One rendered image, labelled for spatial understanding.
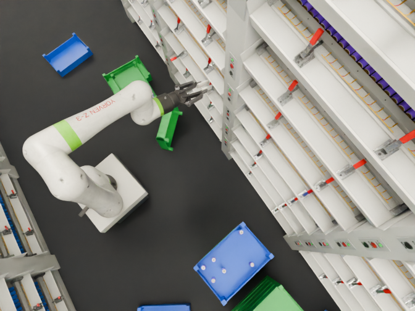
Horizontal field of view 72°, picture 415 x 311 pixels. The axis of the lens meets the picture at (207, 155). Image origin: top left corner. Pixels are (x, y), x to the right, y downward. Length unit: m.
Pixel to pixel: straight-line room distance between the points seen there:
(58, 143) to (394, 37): 1.00
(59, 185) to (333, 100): 0.85
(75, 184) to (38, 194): 1.24
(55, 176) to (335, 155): 0.87
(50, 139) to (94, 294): 1.19
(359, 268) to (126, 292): 1.33
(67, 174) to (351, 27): 0.89
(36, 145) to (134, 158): 1.02
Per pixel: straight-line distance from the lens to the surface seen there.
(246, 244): 1.41
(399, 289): 1.11
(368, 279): 1.28
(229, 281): 1.42
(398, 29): 0.56
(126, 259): 1.98
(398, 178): 0.69
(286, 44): 0.75
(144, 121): 1.32
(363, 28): 0.55
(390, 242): 0.88
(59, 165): 1.07
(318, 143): 0.86
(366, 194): 0.87
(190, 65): 1.64
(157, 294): 1.95
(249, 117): 1.27
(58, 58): 2.65
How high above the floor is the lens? 1.89
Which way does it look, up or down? 73 degrees down
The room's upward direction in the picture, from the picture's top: 7 degrees counter-clockwise
